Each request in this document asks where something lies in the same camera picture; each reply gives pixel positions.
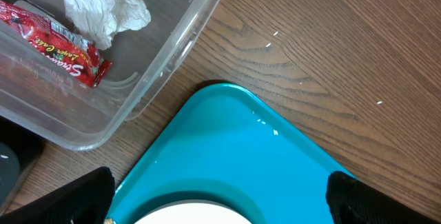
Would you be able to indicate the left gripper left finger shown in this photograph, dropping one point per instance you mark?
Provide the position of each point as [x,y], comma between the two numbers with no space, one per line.
[84,200]

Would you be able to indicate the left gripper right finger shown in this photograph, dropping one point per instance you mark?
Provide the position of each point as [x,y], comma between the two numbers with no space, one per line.
[351,201]

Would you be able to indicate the large white plate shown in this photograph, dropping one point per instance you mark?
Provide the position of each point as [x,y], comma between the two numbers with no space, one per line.
[193,212]

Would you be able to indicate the red snack wrapper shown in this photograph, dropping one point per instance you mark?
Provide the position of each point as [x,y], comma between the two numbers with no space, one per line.
[75,54]

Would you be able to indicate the white napkin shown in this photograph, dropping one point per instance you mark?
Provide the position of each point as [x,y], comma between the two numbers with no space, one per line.
[100,20]

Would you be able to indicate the black waste tray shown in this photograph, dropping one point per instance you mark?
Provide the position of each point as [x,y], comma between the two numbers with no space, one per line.
[20,150]

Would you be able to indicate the clear plastic waste bin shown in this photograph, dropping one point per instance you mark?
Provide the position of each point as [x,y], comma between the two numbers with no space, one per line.
[43,98]

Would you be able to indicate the teal plastic serving tray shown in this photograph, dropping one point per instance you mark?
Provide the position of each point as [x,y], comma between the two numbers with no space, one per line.
[225,145]

